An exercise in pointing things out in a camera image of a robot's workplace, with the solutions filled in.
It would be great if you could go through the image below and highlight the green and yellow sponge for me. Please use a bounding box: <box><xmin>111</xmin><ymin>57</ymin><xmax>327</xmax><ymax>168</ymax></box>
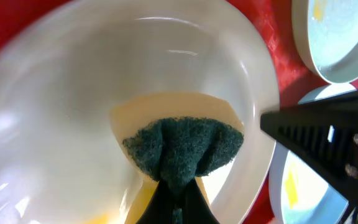
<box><xmin>109</xmin><ymin>92</ymin><xmax>244</xmax><ymax>223</ymax></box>

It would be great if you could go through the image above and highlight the white plate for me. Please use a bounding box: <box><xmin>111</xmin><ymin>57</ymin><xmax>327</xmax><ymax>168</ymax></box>
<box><xmin>0</xmin><ymin>0</ymin><xmax>281</xmax><ymax>224</ymax></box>

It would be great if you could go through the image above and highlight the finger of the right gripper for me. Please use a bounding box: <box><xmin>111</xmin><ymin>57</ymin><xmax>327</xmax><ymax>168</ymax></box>
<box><xmin>260</xmin><ymin>91</ymin><xmax>358</xmax><ymax>207</ymax></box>

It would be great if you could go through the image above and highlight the light blue plate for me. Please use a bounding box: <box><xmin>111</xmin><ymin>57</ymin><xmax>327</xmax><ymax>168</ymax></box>
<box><xmin>268</xmin><ymin>83</ymin><xmax>356</xmax><ymax>224</ymax></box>

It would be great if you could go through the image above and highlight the red plastic tray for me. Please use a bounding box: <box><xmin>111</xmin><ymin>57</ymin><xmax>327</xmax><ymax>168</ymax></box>
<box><xmin>0</xmin><ymin>0</ymin><xmax>358</xmax><ymax>224</ymax></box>

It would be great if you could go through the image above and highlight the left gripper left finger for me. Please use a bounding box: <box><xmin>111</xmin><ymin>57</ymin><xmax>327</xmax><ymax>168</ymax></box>
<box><xmin>136</xmin><ymin>180</ymin><xmax>175</xmax><ymax>224</ymax></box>

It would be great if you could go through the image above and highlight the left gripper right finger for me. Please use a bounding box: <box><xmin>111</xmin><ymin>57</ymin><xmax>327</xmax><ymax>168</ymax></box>
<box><xmin>180</xmin><ymin>179</ymin><xmax>219</xmax><ymax>224</ymax></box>

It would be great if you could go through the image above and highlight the mint green plate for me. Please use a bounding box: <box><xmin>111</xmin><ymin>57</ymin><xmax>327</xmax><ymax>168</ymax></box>
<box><xmin>291</xmin><ymin>0</ymin><xmax>358</xmax><ymax>83</ymax></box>

